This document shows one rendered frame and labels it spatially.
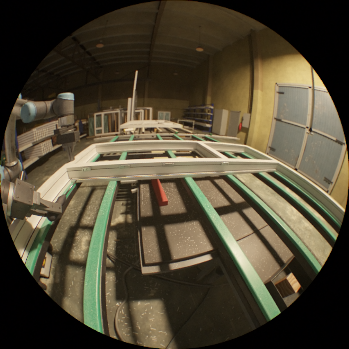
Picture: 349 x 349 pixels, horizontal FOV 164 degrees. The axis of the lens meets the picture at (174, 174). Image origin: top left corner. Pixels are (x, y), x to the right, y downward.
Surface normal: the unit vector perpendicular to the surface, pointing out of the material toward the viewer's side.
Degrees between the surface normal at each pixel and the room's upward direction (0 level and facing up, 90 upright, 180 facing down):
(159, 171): 90
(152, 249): 0
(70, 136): 90
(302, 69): 90
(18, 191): 62
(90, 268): 0
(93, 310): 0
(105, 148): 90
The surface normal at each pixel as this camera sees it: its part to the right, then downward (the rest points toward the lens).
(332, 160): -0.97, 0.06
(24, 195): 0.89, -0.45
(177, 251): 0.06, -0.89
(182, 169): 0.22, 0.46
